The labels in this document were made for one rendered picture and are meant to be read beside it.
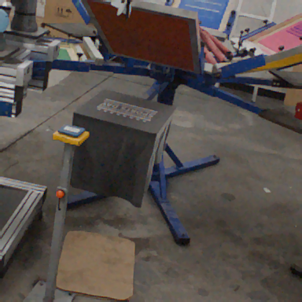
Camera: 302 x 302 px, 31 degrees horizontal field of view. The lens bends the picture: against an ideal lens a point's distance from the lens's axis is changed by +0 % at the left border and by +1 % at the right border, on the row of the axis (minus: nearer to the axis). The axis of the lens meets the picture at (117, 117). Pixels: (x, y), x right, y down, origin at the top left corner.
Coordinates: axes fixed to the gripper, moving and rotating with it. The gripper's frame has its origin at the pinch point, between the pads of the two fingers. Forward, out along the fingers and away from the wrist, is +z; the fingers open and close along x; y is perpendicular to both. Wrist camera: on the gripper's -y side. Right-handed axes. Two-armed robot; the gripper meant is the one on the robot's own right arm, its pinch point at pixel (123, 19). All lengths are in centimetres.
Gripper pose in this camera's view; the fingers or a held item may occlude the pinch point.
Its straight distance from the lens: 240.5
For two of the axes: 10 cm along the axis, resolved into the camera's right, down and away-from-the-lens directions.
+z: -2.4, 9.7, 0.7
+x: -2.5, 0.1, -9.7
